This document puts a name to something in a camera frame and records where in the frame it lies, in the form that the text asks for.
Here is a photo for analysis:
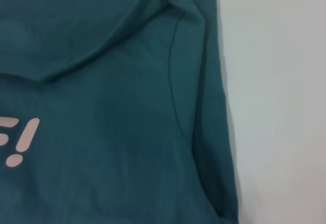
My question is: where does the dark teal blue shirt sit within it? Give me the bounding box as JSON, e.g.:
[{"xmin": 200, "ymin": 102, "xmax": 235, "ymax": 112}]
[{"xmin": 0, "ymin": 0, "xmax": 244, "ymax": 224}]

